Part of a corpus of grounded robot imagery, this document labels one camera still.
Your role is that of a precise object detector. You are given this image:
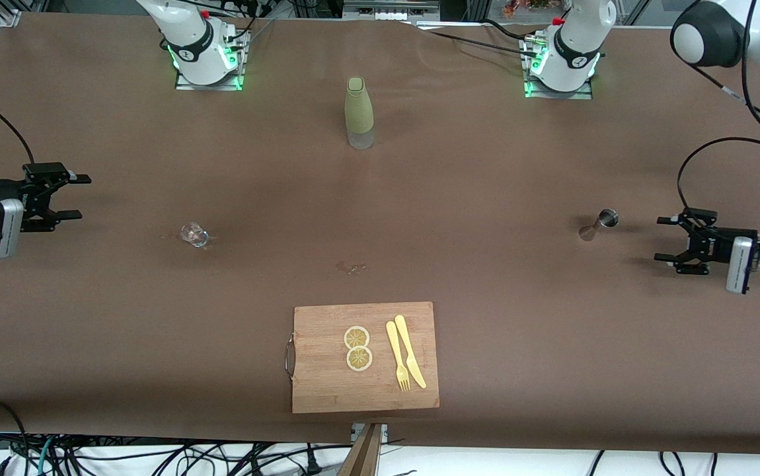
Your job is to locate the metal jigger measuring cup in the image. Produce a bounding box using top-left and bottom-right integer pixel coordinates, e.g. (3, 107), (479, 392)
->
(578, 208), (619, 242)

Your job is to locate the clear glass beaker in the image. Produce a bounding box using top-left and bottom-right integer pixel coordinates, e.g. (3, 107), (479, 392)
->
(179, 221), (211, 249)

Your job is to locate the yellow plastic knife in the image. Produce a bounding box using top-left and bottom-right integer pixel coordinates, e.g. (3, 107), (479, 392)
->
(394, 315), (428, 389)

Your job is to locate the yellow plastic fork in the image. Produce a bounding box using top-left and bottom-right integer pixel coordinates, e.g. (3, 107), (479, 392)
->
(385, 321), (412, 393)

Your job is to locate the olive green bottle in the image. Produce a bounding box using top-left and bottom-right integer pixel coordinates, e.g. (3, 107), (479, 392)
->
(344, 77), (375, 151)

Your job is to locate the wooden cutting board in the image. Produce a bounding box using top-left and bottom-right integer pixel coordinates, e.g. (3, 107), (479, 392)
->
(284, 301), (441, 415)

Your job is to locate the grey equipment box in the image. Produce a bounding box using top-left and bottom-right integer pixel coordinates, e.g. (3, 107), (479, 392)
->
(343, 0), (441, 20)

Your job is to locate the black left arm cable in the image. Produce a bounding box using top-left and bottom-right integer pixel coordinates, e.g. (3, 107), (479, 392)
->
(677, 0), (760, 229)

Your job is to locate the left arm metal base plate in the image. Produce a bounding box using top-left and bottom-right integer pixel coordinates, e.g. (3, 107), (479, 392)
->
(523, 36), (594, 100)

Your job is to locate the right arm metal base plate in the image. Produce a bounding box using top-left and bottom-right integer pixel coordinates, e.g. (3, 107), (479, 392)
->
(174, 30), (247, 92)

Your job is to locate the black table cable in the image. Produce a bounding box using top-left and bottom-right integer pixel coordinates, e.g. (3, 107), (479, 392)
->
(416, 25), (539, 59)
(482, 18), (541, 42)

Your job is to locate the small metal bracket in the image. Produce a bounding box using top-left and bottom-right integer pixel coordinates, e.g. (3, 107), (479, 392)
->
(351, 422), (389, 445)

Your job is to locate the wooden post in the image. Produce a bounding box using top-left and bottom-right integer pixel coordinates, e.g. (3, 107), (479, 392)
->
(337, 424), (383, 476)

